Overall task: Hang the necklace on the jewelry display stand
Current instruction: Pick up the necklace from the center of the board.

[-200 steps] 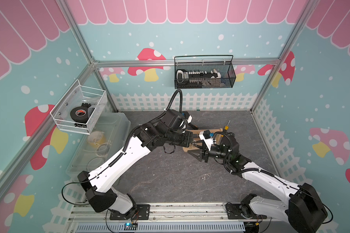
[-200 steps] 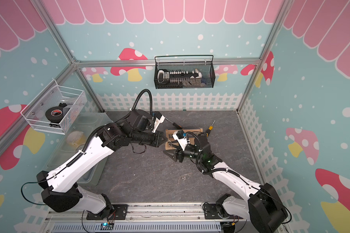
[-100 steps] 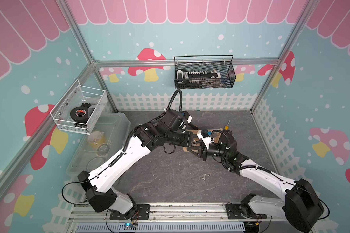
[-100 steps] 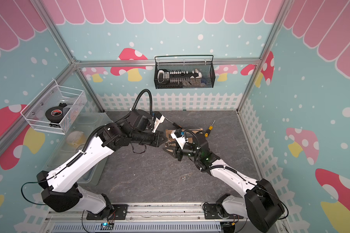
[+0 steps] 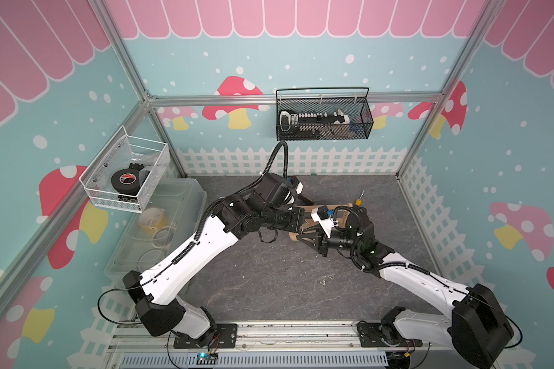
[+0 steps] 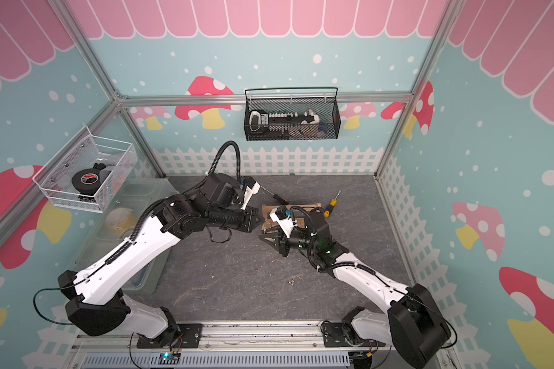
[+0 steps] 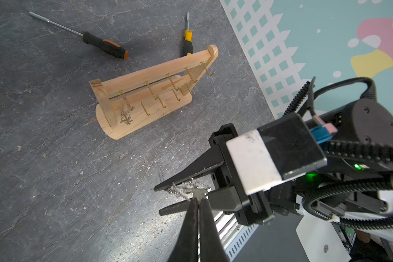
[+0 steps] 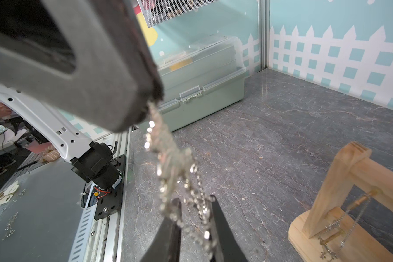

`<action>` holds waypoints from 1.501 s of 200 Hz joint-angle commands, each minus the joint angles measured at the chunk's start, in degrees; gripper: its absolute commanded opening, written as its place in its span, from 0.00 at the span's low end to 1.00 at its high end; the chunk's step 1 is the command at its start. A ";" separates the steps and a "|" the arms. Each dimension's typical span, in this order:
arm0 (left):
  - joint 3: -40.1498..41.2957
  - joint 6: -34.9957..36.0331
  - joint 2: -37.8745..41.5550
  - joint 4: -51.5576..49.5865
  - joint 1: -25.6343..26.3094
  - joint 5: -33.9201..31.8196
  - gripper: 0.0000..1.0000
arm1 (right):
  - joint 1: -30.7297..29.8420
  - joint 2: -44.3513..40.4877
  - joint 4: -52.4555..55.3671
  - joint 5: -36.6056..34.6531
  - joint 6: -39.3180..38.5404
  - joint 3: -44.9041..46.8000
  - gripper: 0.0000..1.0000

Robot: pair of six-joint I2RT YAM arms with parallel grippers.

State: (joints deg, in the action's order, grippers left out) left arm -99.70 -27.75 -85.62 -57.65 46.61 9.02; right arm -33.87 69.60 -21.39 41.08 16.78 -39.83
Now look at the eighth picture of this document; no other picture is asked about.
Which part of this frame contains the white wire wall basket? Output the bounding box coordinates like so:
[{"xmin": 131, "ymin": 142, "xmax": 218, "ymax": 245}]
[{"xmin": 137, "ymin": 0, "xmax": 216, "ymax": 27}]

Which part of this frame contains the wooden jewelry display stand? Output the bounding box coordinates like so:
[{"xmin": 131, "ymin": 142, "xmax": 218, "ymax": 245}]
[{"xmin": 288, "ymin": 141, "xmax": 393, "ymax": 262}]

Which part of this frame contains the clear plastic storage box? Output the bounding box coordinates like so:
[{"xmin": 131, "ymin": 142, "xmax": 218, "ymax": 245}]
[{"xmin": 156, "ymin": 35, "xmax": 246, "ymax": 132}]

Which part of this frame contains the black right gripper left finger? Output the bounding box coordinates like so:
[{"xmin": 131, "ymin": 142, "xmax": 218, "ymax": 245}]
[{"xmin": 141, "ymin": 198, "xmax": 182, "ymax": 262}]

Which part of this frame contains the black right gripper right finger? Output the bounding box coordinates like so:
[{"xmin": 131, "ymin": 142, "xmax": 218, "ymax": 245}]
[{"xmin": 210, "ymin": 195, "xmax": 248, "ymax": 262}]

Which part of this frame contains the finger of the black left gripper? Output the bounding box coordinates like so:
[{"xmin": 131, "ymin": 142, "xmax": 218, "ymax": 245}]
[{"xmin": 0, "ymin": 1, "xmax": 164, "ymax": 132}]

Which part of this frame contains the silver chain necklace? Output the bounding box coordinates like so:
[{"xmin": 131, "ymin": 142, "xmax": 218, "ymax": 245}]
[{"xmin": 143, "ymin": 101, "xmax": 218, "ymax": 256}]

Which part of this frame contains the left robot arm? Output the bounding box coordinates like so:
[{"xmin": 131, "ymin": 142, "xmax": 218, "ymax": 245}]
[{"xmin": 0, "ymin": 1, "xmax": 163, "ymax": 190}]

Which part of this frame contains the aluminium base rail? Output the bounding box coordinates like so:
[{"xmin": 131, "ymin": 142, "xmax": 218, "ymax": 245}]
[{"xmin": 68, "ymin": 132, "xmax": 130, "ymax": 262}]

